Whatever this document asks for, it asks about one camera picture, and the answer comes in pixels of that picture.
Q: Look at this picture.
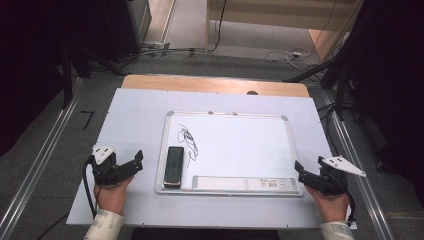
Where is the metal floor rail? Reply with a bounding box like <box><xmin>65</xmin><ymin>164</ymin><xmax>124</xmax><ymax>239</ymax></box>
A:
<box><xmin>320</xmin><ymin>89</ymin><xmax>397</xmax><ymax>240</ymax></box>
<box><xmin>0</xmin><ymin>77</ymin><xmax>85</xmax><ymax>240</ymax></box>

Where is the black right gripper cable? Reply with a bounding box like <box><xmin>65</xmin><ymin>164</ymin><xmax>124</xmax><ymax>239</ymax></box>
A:
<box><xmin>328</xmin><ymin>173</ymin><xmax>357</xmax><ymax>225</ymax></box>

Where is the beige wooden shelf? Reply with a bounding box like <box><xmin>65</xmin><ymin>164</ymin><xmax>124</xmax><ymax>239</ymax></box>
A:
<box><xmin>204</xmin><ymin>0</ymin><xmax>365</xmax><ymax>63</ymax></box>

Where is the person's left hand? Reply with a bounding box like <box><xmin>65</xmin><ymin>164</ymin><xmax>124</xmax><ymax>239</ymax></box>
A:
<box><xmin>93</xmin><ymin>175</ymin><xmax>135</xmax><ymax>216</ymax></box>

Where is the white whiteboard with metal frame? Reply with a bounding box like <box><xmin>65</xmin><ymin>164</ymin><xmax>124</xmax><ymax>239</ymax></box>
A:
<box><xmin>154</xmin><ymin>110</ymin><xmax>305</xmax><ymax>198</ymax></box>

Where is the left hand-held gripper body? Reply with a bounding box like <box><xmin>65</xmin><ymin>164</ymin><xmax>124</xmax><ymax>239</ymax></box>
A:
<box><xmin>89</xmin><ymin>144</ymin><xmax>130</xmax><ymax>187</ymax></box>

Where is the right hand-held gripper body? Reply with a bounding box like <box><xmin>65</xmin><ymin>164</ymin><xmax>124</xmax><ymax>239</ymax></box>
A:
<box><xmin>315</xmin><ymin>155</ymin><xmax>367</xmax><ymax>197</ymax></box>

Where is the wooden table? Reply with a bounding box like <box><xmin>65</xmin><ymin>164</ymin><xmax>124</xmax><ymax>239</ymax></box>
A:
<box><xmin>120</xmin><ymin>73</ymin><xmax>311</xmax><ymax>99</ymax></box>

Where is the black whiteboard eraser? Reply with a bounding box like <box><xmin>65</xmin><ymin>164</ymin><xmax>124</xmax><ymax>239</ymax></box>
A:
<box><xmin>162</xmin><ymin>145</ymin><xmax>185</xmax><ymax>190</ymax></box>

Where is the black hanging cable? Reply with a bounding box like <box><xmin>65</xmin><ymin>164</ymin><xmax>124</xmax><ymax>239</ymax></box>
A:
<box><xmin>204</xmin><ymin>0</ymin><xmax>229</xmax><ymax>53</ymax></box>

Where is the white coiled cable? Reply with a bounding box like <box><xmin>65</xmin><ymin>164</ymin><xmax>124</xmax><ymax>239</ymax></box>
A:
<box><xmin>264</xmin><ymin>46</ymin><xmax>313</xmax><ymax>65</ymax></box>

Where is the person's right hand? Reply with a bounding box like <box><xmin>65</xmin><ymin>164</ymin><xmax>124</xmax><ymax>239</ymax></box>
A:
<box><xmin>305</xmin><ymin>185</ymin><xmax>350</xmax><ymax>224</ymax></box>

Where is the white label strip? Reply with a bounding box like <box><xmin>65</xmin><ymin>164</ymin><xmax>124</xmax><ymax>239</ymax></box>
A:
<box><xmin>191</xmin><ymin>175</ymin><xmax>300</xmax><ymax>194</ymax></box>

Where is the black metal stand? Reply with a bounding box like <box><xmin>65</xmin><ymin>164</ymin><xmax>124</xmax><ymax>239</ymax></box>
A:
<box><xmin>60</xmin><ymin>41</ymin><xmax>127</xmax><ymax>110</ymax></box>
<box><xmin>282</xmin><ymin>49</ymin><xmax>354</xmax><ymax>122</ymax></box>

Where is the dark curtain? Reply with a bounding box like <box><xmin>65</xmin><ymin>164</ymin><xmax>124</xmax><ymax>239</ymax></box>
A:
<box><xmin>0</xmin><ymin>0</ymin><xmax>104</xmax><ymax>158</ymax></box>
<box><xmin>346</xmin><ymin>0</ymin><xmax>424</xmax><ymax>204</ymax></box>

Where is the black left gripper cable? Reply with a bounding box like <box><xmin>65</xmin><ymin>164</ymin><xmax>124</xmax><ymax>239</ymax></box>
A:
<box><xmin>81</xmin><ymin>155</ymin><xmax>101</xmax><ymax>220</ymax></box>

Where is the white table cover board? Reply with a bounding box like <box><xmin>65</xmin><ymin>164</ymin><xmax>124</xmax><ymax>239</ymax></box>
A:
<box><xmin>65</xmin><ymin>87</ymin><xmax>358</xmax><ymax>231</ymax></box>

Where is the grey power strip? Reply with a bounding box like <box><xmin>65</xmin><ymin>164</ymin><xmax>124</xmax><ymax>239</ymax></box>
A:
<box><xmin>141</xmin><ymin>40</ymin><xmax>171</xmax><ymax>57</ymax></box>

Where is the bundle of dark floor cables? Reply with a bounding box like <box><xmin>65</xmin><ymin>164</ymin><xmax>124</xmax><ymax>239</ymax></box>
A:
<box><xmin>118</xmin><ymin>45</ymin><xmax>208</xmax><ymax>66</ymax></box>

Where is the black cable beside table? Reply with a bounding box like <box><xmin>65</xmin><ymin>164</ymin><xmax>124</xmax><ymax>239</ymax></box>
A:
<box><xmin>317</xmin><ymin>102</ymin><xmax>338</xmax><ymax>158</ymax></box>

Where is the black floor cable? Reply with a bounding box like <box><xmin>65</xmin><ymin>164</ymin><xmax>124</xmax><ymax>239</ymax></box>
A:
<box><xmin>35</xmin><ymin>212</ymin><xmax>70</xmax><ymax>240</ymax></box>

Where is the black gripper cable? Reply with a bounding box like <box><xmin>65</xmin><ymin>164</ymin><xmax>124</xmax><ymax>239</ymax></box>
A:
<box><xmin>328</xmin><ymin>173</ymin><xmax>357</xmax><ymax>225</ymax></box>
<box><xmin>81</xmin><ymin>155</ymin><xmax>101</xmax><ymax>220</ymax></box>

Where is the black cabinet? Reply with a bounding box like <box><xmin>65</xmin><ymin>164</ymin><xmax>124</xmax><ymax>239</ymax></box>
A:
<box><xmin>99</xmin><ymin>0</ymin><xmax>153</xmax><ymax>64</ymax></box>

